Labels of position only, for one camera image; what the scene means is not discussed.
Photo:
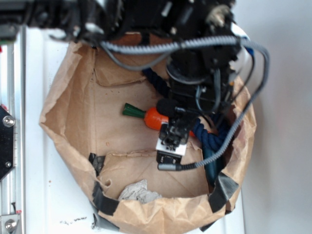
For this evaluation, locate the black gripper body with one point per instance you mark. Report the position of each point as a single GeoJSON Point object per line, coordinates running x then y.
{"type": "Point", "coordinates": [199, 74]}

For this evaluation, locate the orange toy carrot green top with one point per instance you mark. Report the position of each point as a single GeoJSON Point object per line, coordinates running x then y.
{"type": "Point", "coordinates": [152, 118]}

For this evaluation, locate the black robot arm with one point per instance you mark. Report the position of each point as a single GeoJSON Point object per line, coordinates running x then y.
{"type": "Point", "coordinates": [94, 22]}

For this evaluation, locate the brown paper bag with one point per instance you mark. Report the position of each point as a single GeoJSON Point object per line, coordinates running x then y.
{"type": "Point", "coordinates": [106, 151]}

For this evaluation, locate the crumpled grey paper ball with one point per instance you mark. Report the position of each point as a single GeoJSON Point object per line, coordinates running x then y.
{"type": "Point", "coordinates": [139, 191]}

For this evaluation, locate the dark blue rope toy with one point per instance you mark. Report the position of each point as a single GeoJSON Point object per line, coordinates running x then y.
{"type": "Point", "coordinates": [172, 109]}

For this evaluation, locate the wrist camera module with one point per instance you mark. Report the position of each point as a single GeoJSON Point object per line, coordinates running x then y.
{"type": "Point", "coordinates": [172, 141]}

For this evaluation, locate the aluminium extrusion rail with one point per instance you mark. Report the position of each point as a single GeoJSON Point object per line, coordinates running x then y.
{"type": "Point", "coordinates": [12, 90]}

